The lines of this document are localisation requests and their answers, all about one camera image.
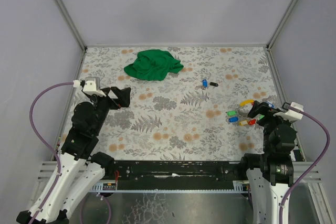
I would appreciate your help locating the blue key tag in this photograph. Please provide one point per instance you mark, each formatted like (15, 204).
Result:
(233, 119)

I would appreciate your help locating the blue tagged key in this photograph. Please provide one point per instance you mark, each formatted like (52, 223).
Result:
(204, 84)

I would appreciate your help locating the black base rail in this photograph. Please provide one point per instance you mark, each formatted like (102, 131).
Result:
(177, 175)

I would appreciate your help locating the yellow key tag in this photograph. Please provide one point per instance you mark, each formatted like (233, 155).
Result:
(242, 123)

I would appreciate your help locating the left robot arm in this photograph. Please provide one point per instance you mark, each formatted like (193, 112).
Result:
(78, 170)

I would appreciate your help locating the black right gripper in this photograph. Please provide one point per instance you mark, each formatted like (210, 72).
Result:
(265, 112)

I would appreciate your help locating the floral table mat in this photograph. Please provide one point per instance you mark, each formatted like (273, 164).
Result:
(175, 119)

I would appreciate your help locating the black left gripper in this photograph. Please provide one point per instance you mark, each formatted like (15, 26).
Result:
(110, 98)

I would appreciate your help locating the black key fob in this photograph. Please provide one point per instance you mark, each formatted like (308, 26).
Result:
(213, 84)

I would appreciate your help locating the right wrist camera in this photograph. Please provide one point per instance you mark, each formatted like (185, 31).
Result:
(290, 111)

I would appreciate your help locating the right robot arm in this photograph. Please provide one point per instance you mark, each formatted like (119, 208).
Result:
(271, 174)

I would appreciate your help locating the green key tag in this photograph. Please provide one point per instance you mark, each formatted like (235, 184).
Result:
(231, 113)

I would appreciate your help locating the red key tag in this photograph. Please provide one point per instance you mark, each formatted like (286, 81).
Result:
(252, 122)

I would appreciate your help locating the green crumpled cloth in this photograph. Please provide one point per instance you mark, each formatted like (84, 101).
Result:
(153, 65)

